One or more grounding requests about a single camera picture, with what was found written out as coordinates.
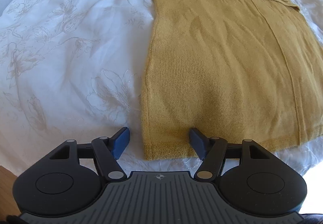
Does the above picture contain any yellow knit sweater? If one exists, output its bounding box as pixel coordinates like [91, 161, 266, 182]
[141, 0, 322, 160]

